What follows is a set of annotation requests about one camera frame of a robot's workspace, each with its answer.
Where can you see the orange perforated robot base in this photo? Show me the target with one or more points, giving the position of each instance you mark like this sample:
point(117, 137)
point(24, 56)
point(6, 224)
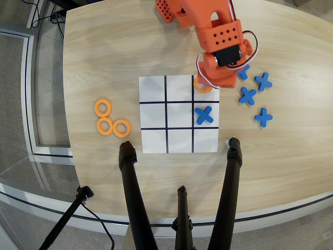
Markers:
point(164, 11)

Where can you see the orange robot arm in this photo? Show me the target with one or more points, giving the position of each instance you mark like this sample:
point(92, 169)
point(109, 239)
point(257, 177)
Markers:
point(203, 15)

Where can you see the blue foam cross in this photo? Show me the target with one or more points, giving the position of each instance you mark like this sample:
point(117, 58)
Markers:
point(263, 81)
point(244, 74)
point(263, 117)
point(204, 115)
point(248, 96)

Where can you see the small white label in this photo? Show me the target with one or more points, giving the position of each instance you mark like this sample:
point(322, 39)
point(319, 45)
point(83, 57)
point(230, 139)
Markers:
point(227, 142)

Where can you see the white tic-tac-toe grid sheet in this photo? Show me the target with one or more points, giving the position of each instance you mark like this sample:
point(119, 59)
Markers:
point(179, 140)

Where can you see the short black tripod leg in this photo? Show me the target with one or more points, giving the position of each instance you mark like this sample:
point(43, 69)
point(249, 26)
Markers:
point(182, 218)

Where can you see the black light stand pole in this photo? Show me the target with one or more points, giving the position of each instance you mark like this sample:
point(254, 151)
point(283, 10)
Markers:
point(65, 221)

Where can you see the metal glass partition frame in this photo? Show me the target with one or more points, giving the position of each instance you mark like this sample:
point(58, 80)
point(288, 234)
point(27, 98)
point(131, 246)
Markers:
point(27, 91)

